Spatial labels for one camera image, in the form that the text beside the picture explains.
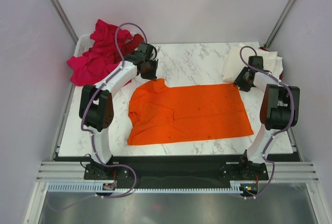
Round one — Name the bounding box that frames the white slotted cable duct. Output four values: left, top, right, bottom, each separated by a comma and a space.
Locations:
47, 182, 259, 194

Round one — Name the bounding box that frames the left aluminium side rail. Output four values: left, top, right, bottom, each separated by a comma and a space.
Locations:
49, 83, 75, 161

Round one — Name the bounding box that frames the aluminium cross extrusion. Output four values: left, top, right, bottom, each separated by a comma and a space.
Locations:
37, 162, 319, 183

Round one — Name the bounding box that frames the folded white t shirt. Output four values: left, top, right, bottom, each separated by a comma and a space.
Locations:
272, 56, 283, 79

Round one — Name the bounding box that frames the right aluminium frame post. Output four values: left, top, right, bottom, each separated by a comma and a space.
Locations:
263, 0, 297, 49

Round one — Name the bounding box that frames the dark red t shirt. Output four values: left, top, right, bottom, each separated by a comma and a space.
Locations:
119, 33, 145, 55

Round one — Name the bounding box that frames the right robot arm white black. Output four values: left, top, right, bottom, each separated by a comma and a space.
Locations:
234, 55, 300, 179

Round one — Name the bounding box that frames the folded cream t shirt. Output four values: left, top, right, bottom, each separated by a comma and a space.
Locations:
222, 43, 282, 83

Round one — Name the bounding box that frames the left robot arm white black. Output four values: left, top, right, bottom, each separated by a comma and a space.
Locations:
79, 43, 158, 179

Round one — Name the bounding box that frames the left aluminium frame post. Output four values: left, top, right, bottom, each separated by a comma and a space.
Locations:
50, 0, 78, 43

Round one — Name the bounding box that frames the pink red t shirt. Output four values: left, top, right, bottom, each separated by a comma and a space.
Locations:
67, 19, 144, 87

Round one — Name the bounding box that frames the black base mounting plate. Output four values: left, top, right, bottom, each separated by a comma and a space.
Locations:
84, 155, 269, 188

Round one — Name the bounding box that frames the aluminium frame post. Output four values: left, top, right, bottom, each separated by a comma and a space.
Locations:
263, 0, 297, 49
50, 0, 78, 43

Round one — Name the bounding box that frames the white laundry basket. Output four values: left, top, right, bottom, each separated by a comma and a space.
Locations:
67, 25, 130, 73

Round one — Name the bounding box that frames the orange t shirt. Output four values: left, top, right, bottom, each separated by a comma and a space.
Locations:
128, 79, 254, 146

